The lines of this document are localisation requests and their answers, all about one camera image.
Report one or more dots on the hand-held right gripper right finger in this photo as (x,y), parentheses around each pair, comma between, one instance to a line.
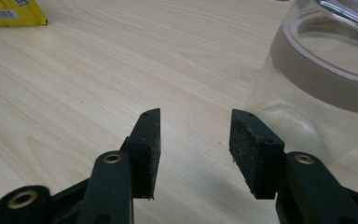
(254,152)

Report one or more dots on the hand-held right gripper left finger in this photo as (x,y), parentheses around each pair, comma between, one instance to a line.
(144,149)

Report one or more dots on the clear jar with hinged lid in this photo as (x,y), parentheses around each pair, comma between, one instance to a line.
(317,77)

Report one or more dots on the yellow snack packet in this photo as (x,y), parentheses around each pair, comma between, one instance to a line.
(28,17)

